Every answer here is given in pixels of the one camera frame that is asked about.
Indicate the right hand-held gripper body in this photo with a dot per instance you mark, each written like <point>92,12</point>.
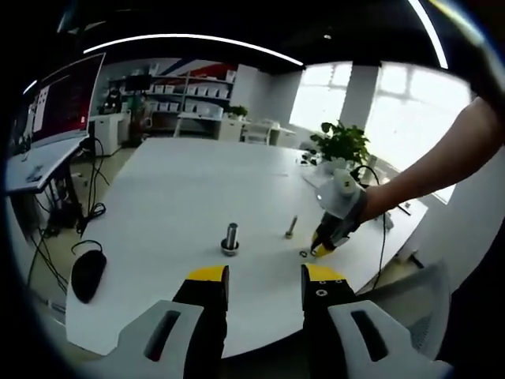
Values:
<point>341,197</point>

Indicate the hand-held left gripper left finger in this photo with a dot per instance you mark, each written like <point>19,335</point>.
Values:
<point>134,355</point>

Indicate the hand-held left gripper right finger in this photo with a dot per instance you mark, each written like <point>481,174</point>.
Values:
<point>394,355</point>

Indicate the thin threaded stud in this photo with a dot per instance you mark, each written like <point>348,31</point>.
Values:
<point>292,227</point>

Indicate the thick threaded stud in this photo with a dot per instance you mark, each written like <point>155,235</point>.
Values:
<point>232,237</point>

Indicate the white paper sheet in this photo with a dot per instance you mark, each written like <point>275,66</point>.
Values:
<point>311,181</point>

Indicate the small vine plant dish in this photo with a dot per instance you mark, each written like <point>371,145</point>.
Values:
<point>307,158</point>

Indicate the large green potted plant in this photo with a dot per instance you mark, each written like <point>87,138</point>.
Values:
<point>343,142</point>

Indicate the grey mesh office chair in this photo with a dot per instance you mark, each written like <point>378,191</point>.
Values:
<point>422,300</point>

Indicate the person's dark clothing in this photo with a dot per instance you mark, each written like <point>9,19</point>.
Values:
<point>467,320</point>

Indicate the black computer mouse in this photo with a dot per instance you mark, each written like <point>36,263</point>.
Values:
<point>88,276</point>

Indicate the narrow bright window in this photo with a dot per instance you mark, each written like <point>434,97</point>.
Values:
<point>319,98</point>

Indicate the large bright window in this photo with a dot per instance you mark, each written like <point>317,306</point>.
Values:
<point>410,118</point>

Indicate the white slatted chair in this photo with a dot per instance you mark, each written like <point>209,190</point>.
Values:
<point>256,133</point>

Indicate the small background potted plant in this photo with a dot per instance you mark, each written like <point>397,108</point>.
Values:
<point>238,111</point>

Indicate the white background desk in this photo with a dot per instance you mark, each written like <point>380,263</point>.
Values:
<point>199,118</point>

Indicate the black laptop stand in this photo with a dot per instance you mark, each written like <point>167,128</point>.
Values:
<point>67,197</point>

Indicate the shelf with white boxes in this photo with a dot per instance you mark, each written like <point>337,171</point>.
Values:
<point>197,92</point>

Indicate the long ceiling light strip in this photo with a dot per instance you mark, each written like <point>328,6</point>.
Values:
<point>430,31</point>
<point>189,36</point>

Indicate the white cabinet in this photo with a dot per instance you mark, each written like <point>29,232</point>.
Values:
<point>110,134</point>

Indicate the black monitor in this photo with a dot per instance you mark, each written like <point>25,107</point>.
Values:
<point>139,81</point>

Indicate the white laptop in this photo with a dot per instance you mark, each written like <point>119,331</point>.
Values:
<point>67,102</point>

